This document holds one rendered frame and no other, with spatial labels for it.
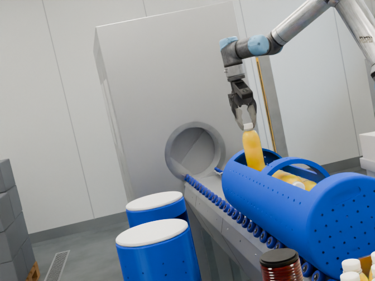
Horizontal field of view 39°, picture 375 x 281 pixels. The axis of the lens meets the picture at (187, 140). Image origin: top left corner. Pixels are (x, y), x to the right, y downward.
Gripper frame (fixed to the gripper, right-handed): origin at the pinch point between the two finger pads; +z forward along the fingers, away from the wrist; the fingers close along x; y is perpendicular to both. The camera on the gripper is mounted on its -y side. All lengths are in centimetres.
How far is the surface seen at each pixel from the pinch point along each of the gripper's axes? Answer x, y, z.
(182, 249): 38, -16, 36
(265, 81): -33, 63, -14
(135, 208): 49, 41, 29
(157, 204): 39, 38, 29
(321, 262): 11, -76, 31
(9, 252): 149, 249, 81
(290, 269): 35, -125, 10
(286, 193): 10, -58, 16
